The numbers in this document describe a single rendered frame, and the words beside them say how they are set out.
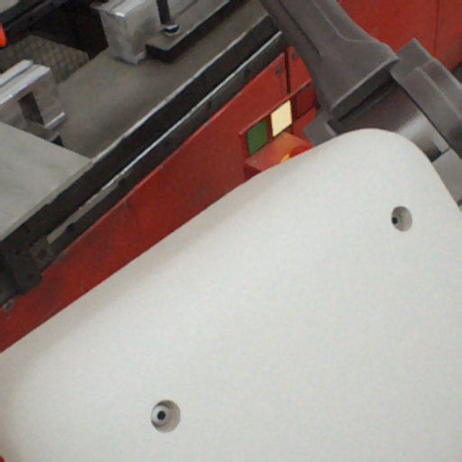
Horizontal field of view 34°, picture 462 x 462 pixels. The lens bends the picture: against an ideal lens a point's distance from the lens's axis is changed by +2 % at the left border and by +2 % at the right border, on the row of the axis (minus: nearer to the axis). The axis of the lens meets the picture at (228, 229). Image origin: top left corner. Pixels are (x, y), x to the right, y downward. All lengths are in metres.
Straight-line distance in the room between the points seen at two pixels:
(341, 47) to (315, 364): 0.34
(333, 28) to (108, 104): 0.77
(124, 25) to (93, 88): 0.12
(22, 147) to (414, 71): 0.63
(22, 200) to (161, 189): 0.44
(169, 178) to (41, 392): 1.11
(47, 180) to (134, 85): 0.41
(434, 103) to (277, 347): 0.28
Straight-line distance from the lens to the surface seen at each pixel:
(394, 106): 0.53
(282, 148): 1.30
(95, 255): 1.28
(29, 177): 0.99
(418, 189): 0.32
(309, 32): 0.60
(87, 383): 0.26
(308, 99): 1.36
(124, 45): 1.39
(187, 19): 1.44
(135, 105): 1.29
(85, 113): 1.30
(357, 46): 0.58
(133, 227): 1.32
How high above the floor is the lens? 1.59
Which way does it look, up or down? 44 degrees down
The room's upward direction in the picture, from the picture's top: 10 degrees counter-clockwise
